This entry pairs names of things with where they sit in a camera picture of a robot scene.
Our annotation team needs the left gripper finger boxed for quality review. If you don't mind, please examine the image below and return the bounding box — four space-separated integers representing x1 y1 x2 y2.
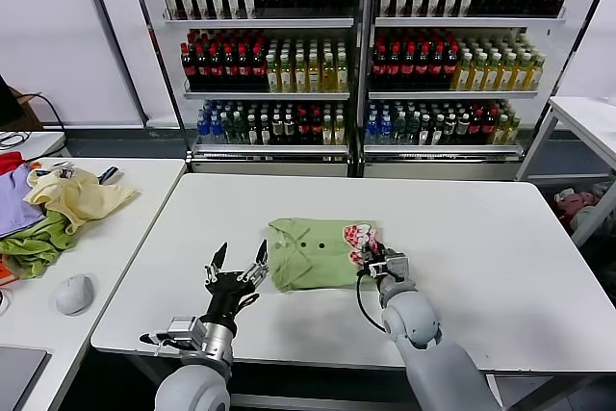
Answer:
238 238 270 287
203 242 229 286

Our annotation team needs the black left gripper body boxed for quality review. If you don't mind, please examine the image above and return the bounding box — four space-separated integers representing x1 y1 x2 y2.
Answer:
205 270 261 326

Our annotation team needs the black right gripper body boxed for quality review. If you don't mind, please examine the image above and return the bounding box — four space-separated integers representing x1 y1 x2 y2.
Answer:
361 251 389 280

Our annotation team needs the light green polo shirt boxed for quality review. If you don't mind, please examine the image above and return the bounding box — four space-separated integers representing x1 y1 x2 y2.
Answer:
267 217 386 295

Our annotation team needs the navy white striped cloth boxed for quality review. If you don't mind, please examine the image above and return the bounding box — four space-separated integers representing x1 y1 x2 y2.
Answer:
97 166 121 188

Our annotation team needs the pale yellow shirt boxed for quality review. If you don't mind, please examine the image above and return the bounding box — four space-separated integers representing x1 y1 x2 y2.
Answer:
23 167 141 236

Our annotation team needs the white computer mouse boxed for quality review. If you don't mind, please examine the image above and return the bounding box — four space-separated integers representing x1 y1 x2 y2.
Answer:
55 274 96 320

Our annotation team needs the white printed garment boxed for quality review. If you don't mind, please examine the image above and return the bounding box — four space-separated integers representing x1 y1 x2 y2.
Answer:
38 161 80 183

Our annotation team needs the olive green crumpled garment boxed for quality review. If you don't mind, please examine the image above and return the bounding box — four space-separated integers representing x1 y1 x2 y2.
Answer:
0 212 80 283

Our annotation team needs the dark red garment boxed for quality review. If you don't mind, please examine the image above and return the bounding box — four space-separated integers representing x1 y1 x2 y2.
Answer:
559 192 600 215

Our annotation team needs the grey teal garment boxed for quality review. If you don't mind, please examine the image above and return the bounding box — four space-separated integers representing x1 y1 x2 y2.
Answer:
571 207 608 239

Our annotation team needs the purple shirt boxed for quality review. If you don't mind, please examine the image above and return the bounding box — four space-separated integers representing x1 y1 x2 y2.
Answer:
0 165 48 241

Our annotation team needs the orange white item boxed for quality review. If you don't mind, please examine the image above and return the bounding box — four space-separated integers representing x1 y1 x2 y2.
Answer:
0 255 16 288

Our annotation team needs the grey laptop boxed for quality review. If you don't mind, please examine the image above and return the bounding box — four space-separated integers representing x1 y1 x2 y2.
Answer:
0 347 53 411

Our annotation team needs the white beverage display shelf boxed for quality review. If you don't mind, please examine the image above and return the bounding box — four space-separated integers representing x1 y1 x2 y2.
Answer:
359 0 604 183
123 0 370 180

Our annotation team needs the white table with legs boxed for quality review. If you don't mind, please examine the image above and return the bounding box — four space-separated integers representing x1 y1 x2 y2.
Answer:
513 93 616 249

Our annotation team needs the brown cardboard box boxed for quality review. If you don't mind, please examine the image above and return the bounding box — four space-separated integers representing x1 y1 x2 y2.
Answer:
13 90 44 128

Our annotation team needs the black monitor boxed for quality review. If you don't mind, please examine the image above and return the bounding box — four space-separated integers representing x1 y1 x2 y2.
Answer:
0 78 24 127

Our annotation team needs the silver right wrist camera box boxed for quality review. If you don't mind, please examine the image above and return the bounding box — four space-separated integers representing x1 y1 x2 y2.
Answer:
384 249 410 280

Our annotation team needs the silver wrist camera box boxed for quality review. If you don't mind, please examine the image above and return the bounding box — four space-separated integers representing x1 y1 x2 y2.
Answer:
166 317 203 349
384 249 410 280

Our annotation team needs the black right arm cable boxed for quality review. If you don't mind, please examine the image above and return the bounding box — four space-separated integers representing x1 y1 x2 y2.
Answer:
355 270 389 335

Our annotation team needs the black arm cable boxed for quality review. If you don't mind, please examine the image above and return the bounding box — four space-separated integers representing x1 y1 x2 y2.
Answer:
139 331 169 357
355 270 389 335

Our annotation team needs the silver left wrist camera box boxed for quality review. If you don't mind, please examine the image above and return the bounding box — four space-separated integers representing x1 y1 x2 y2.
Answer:
166 317 203 349

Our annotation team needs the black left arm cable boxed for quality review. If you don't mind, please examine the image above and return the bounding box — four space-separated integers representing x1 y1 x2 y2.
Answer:
139 331 169 357

